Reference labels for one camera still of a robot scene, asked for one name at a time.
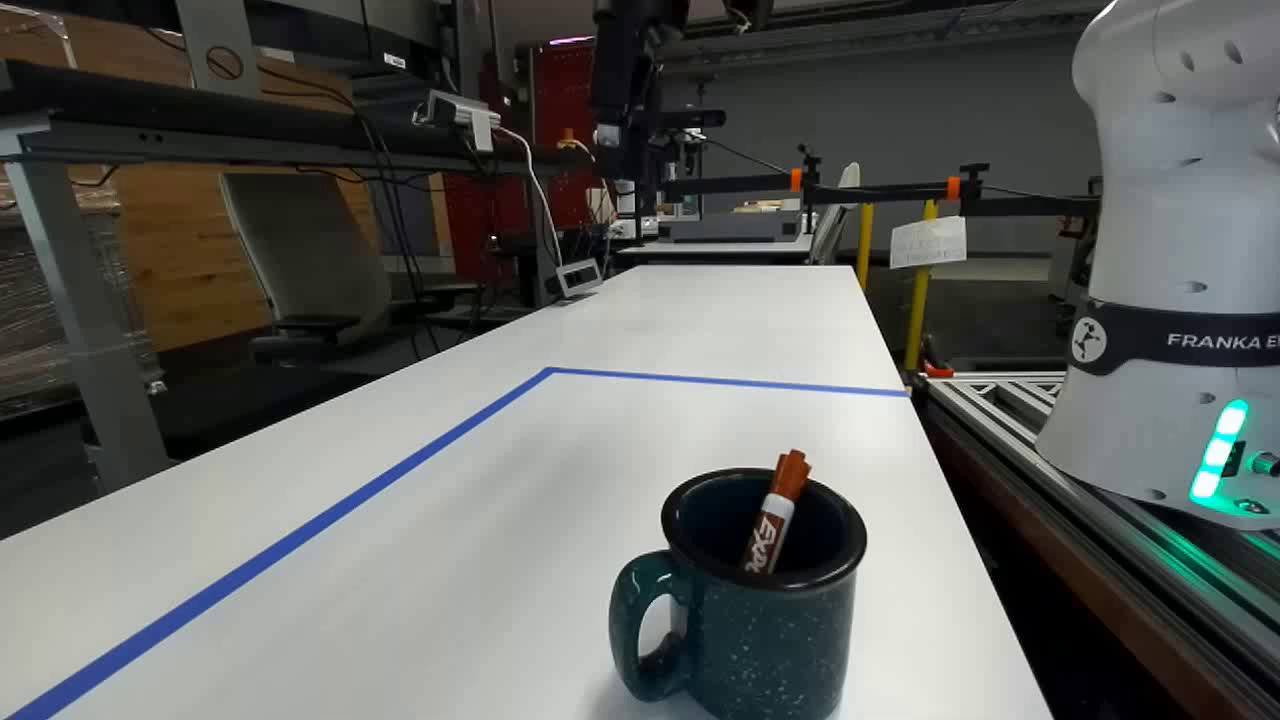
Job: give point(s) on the long blue tape line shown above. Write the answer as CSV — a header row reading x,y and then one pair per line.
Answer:
x,y
334,504

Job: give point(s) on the white power strip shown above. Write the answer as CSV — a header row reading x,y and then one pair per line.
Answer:
x,y
467,116

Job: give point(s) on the black boom with orange clamps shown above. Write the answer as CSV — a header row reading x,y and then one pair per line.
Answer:
x,y
883,194

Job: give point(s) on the grey metal rack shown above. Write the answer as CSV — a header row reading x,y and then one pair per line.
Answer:
x,y
83,306

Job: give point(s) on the small grey adapter box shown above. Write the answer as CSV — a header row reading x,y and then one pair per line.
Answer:
x,y
578,278

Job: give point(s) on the white paper sign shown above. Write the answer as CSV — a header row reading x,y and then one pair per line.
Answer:
x,y
931,243

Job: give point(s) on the aluminium extrusion base frame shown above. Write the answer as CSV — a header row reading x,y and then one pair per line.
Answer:
x,y
1066,532

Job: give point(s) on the red cabinet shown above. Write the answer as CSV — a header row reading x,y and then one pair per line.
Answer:
x,y
560,86

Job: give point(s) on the orange-capped dry erase marker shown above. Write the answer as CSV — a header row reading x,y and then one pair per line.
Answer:
x,y
773,525

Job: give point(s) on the white background table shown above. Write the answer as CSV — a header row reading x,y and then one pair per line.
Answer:
x,y
722,244

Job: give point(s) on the small white background robot arm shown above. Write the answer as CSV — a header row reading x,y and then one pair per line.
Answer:
x,y
606,186

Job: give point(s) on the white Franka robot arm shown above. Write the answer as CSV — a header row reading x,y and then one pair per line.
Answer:
x,y
1173,201

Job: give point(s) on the tall yellow post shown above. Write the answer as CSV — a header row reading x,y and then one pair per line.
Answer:
x,y
916,315

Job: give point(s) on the plywood panel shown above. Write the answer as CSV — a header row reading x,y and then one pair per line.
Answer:
x,y
182,255

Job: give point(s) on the short blue tape line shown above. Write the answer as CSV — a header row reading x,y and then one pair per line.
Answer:
x,y
732,382

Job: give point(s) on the dark green speckled mug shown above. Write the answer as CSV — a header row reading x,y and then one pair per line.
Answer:
x,y
763,643

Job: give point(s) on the short yellow post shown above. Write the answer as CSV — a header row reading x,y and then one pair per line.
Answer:
x,y
866,244

